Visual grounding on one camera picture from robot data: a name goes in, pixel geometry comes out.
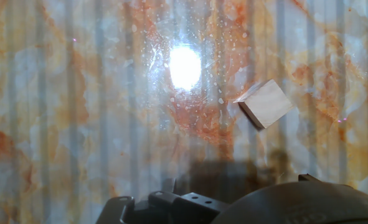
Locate small wooden block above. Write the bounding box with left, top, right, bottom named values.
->
left=232, top=78, right=295, bottom=129

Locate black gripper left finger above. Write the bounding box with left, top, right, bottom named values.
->
left=95, top=190, right=230, bottom=224

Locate orange marble pattern mat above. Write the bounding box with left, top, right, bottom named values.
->
left=0, top=0, right=368, bottom=224

